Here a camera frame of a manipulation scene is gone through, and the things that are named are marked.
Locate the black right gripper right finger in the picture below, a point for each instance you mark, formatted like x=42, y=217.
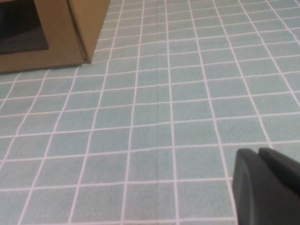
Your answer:
x=286, y=173

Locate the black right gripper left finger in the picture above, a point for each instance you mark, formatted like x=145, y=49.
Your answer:
x=262, y=201

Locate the tan wooden drawer cabinet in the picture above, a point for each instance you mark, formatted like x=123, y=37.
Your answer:
x=58, y=47

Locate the green cutting mat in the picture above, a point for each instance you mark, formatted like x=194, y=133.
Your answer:
x=164, y=117

